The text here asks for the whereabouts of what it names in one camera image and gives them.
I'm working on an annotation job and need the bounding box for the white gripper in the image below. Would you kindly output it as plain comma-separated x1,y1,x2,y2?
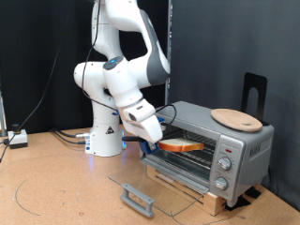
119,102,164,152

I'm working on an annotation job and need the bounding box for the white bread slice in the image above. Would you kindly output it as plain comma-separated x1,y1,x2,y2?
157,138,205,153

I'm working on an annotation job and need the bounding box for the glass oven door with handle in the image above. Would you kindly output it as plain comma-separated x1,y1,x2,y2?
108,157,210,218

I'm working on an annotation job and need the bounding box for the silver oven knob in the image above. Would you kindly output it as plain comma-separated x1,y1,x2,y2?
217,157,233,172
213,176,229,191

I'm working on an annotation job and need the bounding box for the wooden block under oven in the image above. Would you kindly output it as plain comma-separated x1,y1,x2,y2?
145,165,228,218

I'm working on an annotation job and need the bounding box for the silver toaster oven body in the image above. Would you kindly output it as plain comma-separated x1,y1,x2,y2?
139,100,276,208

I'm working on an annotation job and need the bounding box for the round wooden board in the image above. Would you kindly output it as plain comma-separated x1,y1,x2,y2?
210,108,263,133

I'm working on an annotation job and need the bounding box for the black foam pad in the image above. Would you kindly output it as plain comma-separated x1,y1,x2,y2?
224,195,251,212
245,187,263,200

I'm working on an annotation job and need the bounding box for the vertical metal pole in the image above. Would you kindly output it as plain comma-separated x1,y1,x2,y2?
164,0,173,106

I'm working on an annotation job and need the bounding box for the black metal bookend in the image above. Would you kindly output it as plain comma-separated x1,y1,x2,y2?
241,72,270,127

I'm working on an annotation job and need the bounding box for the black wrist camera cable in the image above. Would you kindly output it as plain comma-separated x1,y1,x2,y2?
81,0,178,127

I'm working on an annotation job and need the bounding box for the wire oven rack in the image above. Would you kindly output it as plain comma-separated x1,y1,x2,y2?
146,127,218,170

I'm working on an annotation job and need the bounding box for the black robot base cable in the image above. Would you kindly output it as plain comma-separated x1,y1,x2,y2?
51,127,92,140
53,131,88,145

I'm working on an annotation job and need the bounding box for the long black hanging cable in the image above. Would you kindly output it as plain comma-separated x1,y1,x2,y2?
0,0,76,163

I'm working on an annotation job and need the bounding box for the grey metal frame bar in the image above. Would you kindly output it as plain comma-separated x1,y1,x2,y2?
0,90,7,138

